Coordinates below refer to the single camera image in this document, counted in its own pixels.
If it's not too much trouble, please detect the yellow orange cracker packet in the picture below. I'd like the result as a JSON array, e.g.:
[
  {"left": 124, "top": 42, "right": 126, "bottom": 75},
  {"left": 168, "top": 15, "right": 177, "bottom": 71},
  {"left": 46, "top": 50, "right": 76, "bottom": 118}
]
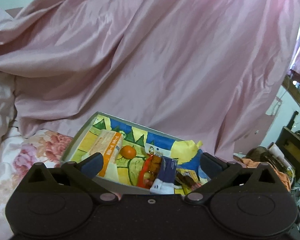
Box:
[{"left": 81, "top": 129, "right": 123, "bottom": 182}]

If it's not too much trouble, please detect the small orange tangerine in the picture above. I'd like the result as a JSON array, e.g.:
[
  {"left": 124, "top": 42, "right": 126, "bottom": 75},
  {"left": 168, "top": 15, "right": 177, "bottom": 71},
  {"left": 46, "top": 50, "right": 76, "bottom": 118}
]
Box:
[{"left": 120, "top": 145, "right": 136, "bottom": 159}]

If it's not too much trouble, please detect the blue white snack packet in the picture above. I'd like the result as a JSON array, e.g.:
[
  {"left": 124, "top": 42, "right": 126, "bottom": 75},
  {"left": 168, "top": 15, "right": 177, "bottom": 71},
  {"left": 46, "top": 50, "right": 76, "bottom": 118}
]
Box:
[{"left": 149, "top": 156, "right": 178, "bottom": 194}]

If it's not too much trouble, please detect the red snack packet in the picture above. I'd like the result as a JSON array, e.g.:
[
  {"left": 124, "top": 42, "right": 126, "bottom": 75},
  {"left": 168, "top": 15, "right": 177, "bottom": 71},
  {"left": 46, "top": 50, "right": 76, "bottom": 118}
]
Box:
[{"left": 137, "top": 154, "right": 162, "bottom": 189}]

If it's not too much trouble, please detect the orange cloth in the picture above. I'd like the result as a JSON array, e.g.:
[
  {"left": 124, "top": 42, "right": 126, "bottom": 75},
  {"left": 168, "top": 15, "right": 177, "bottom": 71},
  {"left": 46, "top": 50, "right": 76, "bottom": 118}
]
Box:
[{"left": 233, "top": 154, "right": 292, "bottom": 193}]

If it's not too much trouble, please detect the brown bag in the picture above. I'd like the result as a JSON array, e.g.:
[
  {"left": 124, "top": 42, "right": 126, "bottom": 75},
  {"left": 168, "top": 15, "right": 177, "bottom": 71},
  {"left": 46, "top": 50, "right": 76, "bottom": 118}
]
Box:
[{"left": 245, "top": 146, "right": 271, "bottom": 162}]

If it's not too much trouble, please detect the grey cardboard tray box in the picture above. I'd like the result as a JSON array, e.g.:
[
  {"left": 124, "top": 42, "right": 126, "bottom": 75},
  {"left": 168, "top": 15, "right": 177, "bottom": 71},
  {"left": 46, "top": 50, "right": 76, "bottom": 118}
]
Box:
[{"left": 59, "top": 111, "right": 211, "bottom": 196}]

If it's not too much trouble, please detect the white paper roll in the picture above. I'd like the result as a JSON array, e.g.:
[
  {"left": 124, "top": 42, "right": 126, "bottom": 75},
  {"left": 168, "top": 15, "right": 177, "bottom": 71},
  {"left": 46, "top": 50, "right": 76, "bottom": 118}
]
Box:
[{"left": 267, "top": 142, "right": 292, "bottom": 169}]

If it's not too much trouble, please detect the floral bedsheet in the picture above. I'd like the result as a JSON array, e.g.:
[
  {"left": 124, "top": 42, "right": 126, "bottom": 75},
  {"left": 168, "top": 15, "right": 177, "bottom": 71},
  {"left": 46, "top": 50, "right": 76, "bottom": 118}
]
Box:
[{"left": 0, "top": 127, "right": 72, "bottom": 239}]

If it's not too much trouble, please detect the dark wooden cabinet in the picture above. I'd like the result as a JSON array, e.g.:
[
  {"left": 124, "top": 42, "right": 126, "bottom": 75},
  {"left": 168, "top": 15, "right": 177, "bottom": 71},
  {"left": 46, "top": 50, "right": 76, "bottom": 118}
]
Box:
[{"left": 275, "top": 111, "right": 300, "bottom": 180}]

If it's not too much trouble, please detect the pink satin curtain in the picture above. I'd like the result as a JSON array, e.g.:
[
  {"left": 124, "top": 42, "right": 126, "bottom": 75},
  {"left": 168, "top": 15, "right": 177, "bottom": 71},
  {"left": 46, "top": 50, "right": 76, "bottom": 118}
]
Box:
[{"left": 0, "top": 0, "right": 300, "bottom": 157}]

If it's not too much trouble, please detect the pale pink quilt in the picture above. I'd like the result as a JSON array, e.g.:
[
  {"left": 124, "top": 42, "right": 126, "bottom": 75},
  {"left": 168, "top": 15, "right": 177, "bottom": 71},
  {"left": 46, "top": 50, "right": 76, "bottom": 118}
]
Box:
[{"left": 0, "top": 0, "right": 18, "bottom": 145}]

